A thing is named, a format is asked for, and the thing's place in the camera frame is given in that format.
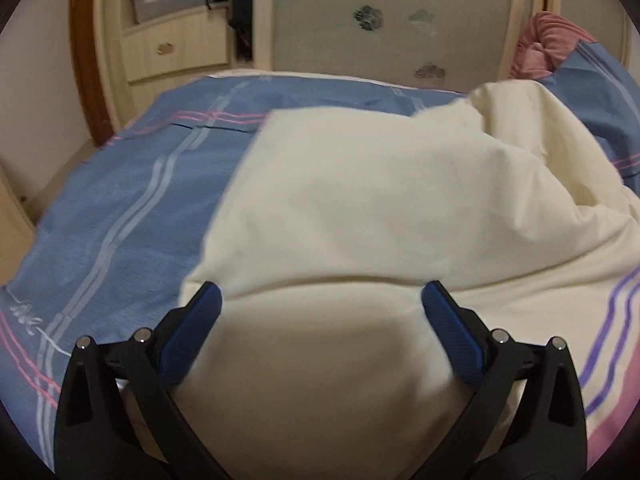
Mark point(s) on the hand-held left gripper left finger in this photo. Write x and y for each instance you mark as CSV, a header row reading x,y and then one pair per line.
x,y
189,332

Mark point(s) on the cream wardrobe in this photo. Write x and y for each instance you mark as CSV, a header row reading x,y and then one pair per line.
x,y
175,30

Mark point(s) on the dark hanging clothes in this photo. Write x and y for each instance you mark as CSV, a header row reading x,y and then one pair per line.
x,y
241,22

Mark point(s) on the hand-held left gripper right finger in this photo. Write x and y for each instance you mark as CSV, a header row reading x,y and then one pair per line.
x,y
452,332

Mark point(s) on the frosted floral wardrobe door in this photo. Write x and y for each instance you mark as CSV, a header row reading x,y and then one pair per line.
x,y
370,15

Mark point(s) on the blue striped bed sheet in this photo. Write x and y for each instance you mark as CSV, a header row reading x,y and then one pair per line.
x,y
115,220

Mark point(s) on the cream cloth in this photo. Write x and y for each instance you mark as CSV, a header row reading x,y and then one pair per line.
x,y
360,200

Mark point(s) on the brown wooden door frame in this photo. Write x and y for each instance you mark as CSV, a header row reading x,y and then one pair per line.
x,y
85,50

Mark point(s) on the pink pillow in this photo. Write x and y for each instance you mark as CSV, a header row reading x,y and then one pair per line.
x,y
542,42

